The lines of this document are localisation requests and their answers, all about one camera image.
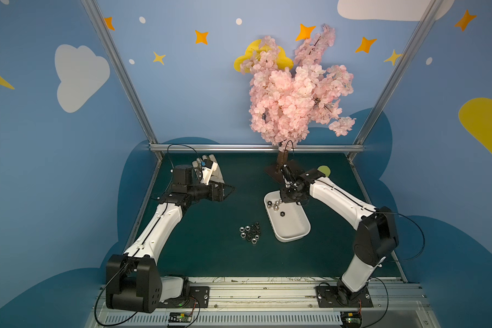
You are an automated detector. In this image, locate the aluminium frame post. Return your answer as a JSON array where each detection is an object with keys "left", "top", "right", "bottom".
[
  {"left": 347, "top": 0, "right": 454, "bottom": 164},
  {"left": 81, "top": 0, "right": 158, "bottom": 150}
]

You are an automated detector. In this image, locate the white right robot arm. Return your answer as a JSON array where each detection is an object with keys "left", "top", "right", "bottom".
[{"left": 280, "top": 161, "right": 399, "bottom": 307}]

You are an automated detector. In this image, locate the white storage box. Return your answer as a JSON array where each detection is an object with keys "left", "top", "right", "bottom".
[{"left": 264, "top": 191, "right": 311, "bottom": 243}]

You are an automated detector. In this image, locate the dark tree base plate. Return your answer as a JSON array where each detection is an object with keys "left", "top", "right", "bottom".
[{"left": 264, "top": 160, "right": 305, "bottom": 184}]

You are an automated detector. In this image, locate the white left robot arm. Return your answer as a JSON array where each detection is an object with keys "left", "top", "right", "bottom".
[{"left": 105, "top": 155, "right": 229, "bottom": 313}]

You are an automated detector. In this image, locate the left green circuit board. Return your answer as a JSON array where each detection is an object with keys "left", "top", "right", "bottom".
[{"left": 168, "top": 312, "right": 192, "bottom": 325}]

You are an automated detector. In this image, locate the pink blossom artificial tree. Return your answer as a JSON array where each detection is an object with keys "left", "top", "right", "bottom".
[{"left": 237, "top": 24, "right": 355, "bottom": 167}]

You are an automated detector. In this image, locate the green circuit board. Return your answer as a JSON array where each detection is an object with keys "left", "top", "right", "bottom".
[
  {"left": 340, "top": 312, "right": 362, "bottom": 328},
  {"left": 168, "top": 312, "right": 192, "bottom": 325}
]

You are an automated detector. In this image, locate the aluminium back frame rail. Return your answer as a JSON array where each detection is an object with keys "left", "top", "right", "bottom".
[{"left": 149, "top": 143, "right": 364, "bottom": 153}]

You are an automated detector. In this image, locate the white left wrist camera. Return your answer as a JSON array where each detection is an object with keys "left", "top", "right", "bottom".
[{"left": 200, "top": 159, "right": 219, "bottom": 185}]

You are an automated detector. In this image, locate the pile of steel nuts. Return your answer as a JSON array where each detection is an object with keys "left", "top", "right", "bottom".
[{"left": 239, "top": 221, "right": 262, "bottom": 245}]

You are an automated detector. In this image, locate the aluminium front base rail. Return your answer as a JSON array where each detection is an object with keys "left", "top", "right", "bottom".
[{"left": 85, "top": 277, "right": 440, "bottom": 327}]

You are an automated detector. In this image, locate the green toy paddle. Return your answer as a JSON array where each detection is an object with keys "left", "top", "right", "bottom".
[{"left": 317, "top": 165, "right": 332, "bottom": 177}]

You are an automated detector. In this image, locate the aluminium right frame post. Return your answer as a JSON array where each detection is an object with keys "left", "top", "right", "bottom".
[{"left": 347, "top": 0, "right": 454, "bottom": 164}]

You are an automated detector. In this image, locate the right green circuit board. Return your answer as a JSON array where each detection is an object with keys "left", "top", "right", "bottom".
[{"left": 340, "top": 312, "right": 362, "bottom": 328}]

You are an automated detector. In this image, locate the aluminium left frame post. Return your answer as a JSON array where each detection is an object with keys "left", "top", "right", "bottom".
[{"left": 81, "top": 0, "right": 158, "bottom": 150}]

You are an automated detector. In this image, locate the white canvas work glove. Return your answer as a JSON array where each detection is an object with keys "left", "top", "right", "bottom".
[{"left": 192, "top": 154, "right": 224, "bottom": 183}]

